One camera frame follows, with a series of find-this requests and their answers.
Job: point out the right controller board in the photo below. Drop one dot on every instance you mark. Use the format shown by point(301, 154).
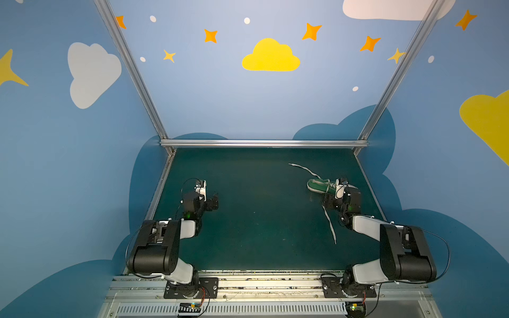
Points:
point(355, 310)

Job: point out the green canvas sneaker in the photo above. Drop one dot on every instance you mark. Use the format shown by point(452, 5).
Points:
point(322, 186)

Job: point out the back aluminium frame bar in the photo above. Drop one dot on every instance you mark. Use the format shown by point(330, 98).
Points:
point(209, 143)

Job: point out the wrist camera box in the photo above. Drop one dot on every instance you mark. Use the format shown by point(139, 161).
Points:
point(340, 186)
point(200, 188)

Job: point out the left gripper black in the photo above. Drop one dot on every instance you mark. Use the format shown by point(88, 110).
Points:
point(211, 202)

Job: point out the right aluminium frame post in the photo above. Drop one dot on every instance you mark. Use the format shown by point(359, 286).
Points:
point(424, 29)

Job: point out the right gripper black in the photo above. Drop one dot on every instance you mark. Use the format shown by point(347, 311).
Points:
point(334, 197)

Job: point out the aluminium frame post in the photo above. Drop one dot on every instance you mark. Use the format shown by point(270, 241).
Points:
point(424, 29)
point(107, 14)

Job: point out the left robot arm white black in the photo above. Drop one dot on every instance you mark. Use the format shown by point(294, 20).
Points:
point(156, 249)

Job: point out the left controller board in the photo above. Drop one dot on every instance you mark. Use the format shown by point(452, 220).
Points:
point(188, 309)

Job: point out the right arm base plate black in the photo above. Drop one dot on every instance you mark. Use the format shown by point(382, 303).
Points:
point(335, 287)

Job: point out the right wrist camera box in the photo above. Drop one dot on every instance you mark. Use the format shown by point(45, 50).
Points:
point(340, 186)

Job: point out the controller board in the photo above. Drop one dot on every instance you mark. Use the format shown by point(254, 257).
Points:
point(355, 310)
point(188, 309)

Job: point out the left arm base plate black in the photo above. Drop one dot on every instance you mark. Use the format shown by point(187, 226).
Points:
point(198, 288)

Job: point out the front aluminium rail bed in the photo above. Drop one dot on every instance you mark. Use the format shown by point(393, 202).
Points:
point(265, 293)

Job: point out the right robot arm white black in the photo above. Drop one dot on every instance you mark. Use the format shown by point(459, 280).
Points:
point(404, 251)

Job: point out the left aluminium frame post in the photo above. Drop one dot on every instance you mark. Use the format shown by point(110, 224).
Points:
point(107, 14)

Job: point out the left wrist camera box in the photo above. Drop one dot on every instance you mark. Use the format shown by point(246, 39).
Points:
point(200, 188)

